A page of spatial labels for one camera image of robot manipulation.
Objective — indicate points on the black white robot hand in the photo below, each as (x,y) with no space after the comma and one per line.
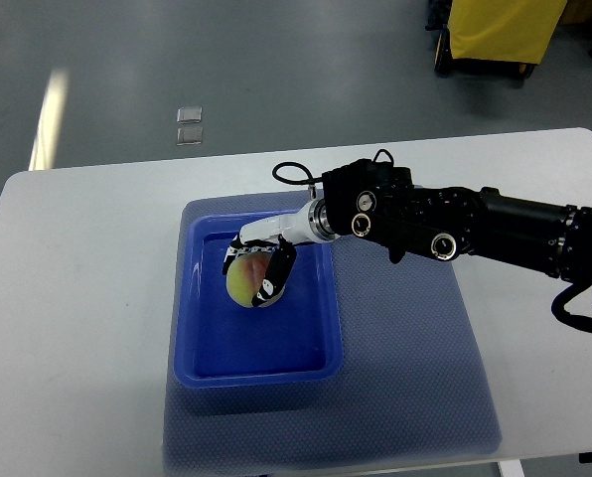
(279,236)

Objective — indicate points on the green red peach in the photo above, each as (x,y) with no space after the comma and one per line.
(244,277)

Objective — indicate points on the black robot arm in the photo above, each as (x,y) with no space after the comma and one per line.
(378,202)

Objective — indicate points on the lower silver floor plate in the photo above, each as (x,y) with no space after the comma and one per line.
(190,135)

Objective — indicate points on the silver floor plate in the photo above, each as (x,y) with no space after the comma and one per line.
(190,135)
(189,114)

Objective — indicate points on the upper silver floor plate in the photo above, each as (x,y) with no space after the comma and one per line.
(189,114)

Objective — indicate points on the blue plastic tray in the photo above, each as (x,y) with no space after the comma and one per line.
(220,344)

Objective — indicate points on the blue grey textured mat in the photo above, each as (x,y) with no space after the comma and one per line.
(412,385)

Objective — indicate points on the yellow black cart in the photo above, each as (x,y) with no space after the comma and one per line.
(515,34)

